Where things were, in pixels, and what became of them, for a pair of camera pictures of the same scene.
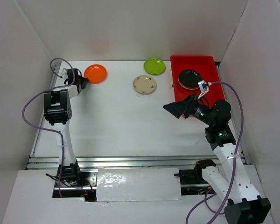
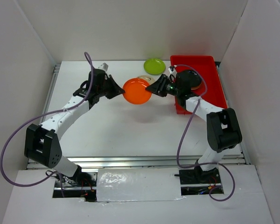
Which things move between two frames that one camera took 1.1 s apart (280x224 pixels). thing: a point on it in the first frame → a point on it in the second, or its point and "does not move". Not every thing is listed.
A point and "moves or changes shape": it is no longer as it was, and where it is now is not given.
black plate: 190,78 does not move
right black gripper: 177,108 → 156,87
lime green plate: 154,66 does not move
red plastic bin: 206,66 does not move
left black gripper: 85,82 → 116,90
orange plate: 96,73 moves or changes shape
